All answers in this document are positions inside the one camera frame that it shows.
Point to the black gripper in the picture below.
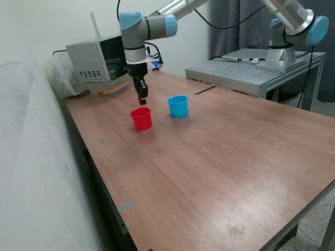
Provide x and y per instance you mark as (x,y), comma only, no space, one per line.
(137,70)

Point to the aluminium robot base platform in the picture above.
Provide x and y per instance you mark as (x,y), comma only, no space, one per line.
(240,70)

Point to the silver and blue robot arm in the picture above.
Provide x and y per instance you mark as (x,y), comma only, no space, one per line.
(136,34)

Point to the long wooden stick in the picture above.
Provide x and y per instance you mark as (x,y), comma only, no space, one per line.
(119,86)

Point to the red plastic cup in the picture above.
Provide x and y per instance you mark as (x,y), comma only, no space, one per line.
(142,120)

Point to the blue plastic cup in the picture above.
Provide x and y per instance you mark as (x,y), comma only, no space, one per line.
(179,108)

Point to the silver microwave oven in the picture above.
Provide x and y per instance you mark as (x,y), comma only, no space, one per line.
(86,57)

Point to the black strip on table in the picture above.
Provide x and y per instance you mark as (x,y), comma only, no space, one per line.
(205,90)

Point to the thin white rod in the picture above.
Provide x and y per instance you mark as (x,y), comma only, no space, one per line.
(94,23)

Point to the long grey tape strip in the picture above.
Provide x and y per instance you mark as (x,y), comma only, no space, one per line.
(126,207)

